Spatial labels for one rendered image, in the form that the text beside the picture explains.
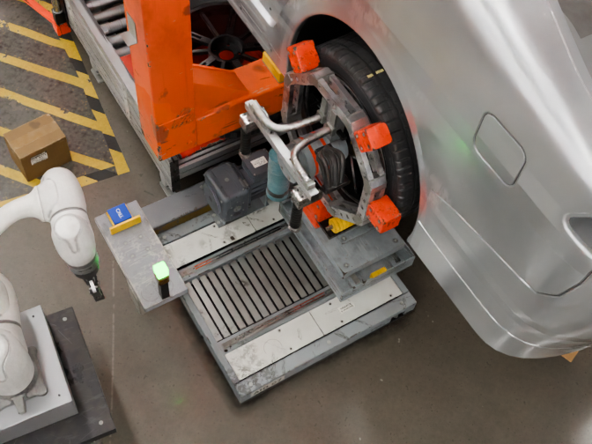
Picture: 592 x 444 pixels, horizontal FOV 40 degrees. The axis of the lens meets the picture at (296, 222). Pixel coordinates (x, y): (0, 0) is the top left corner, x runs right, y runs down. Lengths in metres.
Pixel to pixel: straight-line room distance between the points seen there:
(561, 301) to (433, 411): 1.22
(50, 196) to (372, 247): 1.47
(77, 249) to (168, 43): 0.80
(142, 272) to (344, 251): 0.84
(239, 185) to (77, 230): 1.13
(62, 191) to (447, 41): 1.10
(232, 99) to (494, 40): 1.33
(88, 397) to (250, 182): 1.03
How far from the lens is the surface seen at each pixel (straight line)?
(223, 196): 3.20
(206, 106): 3.07
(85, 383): 3.01
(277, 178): 2.96
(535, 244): 2.18
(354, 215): 2.79
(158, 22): 2.62
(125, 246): 3.05
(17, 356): 2.71
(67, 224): 2.23
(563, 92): 1.99
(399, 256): 3.41
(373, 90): 2.56
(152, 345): 3.36
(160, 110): 2.93
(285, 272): 3.43
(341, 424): 3.26
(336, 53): 2.68
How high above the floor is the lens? 3.09
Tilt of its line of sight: 58 degrees down
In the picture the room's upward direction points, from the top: 8 degrees clockwise
